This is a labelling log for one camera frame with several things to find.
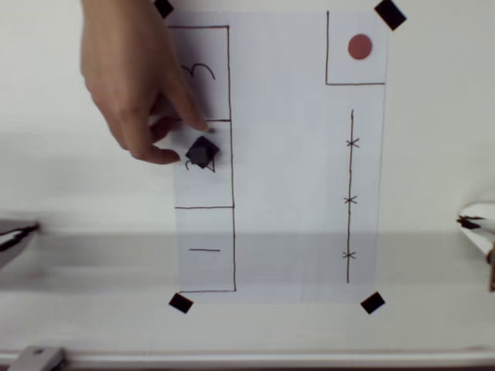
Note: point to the black cube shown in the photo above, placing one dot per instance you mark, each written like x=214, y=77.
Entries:
x=201, y=152

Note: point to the bare human hand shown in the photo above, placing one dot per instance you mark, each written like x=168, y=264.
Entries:
x=123, y=69

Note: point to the small black tape piece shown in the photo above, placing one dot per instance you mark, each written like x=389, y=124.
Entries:
x=373, y=303
x=180, y=303

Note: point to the red round sticker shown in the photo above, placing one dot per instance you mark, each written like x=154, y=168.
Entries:
x=359, y=47

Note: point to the white paper sheet with markings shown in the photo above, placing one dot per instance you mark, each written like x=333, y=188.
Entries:
x=278, y=154

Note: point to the large black tape piece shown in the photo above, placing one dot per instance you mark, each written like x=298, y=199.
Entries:
x=390, y=14

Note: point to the glossy black tape piece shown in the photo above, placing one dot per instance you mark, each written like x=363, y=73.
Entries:
x=164, y=7

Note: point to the camera circuit board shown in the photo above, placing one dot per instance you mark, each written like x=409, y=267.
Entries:
x=492, y=270

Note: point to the grey metal bracket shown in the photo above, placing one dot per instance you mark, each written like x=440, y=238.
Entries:
x=36, y=357

